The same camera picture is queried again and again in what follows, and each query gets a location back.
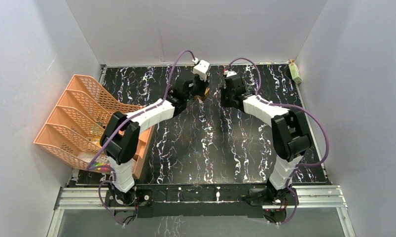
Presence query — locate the large brass padlock shackle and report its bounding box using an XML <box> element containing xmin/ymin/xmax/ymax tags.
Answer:
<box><xmin>195</xmin><ymin>87</ymin><xmax>210</xmax><ymax>101</ymax></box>

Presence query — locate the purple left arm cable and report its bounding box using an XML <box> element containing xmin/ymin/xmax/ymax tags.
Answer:
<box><xmin>86</xmin><ymin>49</ymin><xmax>197</xmax><ymax>226</ymax></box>

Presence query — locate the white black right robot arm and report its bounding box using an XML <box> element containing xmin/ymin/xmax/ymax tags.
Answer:
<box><xmin>220</xmin><ymin>71</ymin><xmax>313</xmax><ymax>204</ymax></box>

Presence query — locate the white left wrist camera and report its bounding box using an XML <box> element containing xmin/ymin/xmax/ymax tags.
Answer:
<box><xmin>192</xmin><ymin>58</ymin><xmax>211</xmax><ymax>81</ymax></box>

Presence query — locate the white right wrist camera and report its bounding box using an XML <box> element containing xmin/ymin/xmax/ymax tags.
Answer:
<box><xmin>223</xmin><ymin>69</ymin><xmax>237</xmax><ymax>78</ymax></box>

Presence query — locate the aluminium frame profile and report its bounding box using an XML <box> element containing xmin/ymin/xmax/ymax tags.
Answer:
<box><xmin>47</xmin><ymin>185</ymin><xmax>355</xmax><ymax>237</ymax></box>

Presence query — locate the colourful marker set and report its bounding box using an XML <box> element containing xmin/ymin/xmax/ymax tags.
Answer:
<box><xmin>91</xmin><ymin>161</ymin><xmax>110</xmax><ymax>173</ymax></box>

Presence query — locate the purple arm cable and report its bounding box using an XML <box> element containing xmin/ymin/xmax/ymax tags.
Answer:
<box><xmin>86</xmin><ymin>49</ymin><xmax>197</xmax><ymax>226</ymax></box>
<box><xmin>223</xmin><ymin>57</ymin><xmax>330</xmax><ymax>225</ymax></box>

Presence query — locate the green white box in corner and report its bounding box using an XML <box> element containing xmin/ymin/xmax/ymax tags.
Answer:
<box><xmin>289</xmin><ymin>60</ymin><xmax>302</xmax><ymax>84</ymax></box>

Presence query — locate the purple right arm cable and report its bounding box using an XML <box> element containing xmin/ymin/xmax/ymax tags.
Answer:
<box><xmin>223</xmin><ymin>57</ymin><xmax>330</xmax><ymax>225</ymax></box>

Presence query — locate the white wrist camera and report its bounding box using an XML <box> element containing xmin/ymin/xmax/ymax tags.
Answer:
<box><xmin>223</xmin><ymin>69</ymin><xmax>237</xmax><ymax>78</ymax></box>
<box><xmin>192</xmin><ymin>58</ymin><xmax>211</xmax><ymax>81</ymax></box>

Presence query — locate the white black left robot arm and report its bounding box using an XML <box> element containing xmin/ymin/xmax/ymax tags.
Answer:
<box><xmin>100</xmin><ymin>71</ymin><xmax>209</xmax><ymax>205</ymax></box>

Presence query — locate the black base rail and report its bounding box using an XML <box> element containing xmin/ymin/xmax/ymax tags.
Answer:
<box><xmin>105</xmin><ymin>182</ymin><xmax>298</xmax><ymax>219</ymax></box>

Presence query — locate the orange plastic desk organizer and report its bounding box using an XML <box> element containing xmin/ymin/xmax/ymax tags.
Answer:
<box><xmin>34</xmin><ymin>75</ymin><xmax>142</xmax><ymax>170</ymax></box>

